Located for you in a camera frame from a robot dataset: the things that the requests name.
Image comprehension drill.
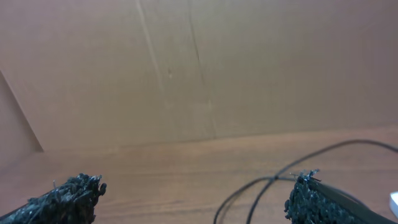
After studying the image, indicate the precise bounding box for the cardboard box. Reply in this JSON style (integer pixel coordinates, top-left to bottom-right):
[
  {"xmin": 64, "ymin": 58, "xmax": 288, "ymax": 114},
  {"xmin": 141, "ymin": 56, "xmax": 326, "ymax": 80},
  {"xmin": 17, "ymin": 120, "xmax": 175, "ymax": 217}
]
[{"xmin": 1, "ymin": 0, "xmax": 397, "ymax": 151}]

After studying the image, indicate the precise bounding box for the black charging cable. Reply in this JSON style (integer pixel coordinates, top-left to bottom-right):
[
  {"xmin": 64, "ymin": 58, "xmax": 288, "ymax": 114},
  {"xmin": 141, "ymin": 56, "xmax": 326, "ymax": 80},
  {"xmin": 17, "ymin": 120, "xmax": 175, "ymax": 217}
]
[{"xmin": 213, "ymin": 139, "xmax": 398, "ymax": 224}]

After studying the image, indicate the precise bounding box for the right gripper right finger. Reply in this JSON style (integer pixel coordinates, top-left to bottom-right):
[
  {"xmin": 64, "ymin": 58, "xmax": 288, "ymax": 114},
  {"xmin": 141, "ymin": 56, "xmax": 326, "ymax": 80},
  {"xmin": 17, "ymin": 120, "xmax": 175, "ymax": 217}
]
[{"xmin": 284, "ymin": 170, "xmax": 396, "ymax": 224}]

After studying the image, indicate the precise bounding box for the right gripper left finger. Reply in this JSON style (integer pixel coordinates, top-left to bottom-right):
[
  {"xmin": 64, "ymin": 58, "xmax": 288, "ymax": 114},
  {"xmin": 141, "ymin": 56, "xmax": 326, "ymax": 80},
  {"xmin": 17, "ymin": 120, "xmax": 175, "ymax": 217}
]
[{"xmin": 1, "ymin": 173, "xmax": 107, "ymax": 224}]

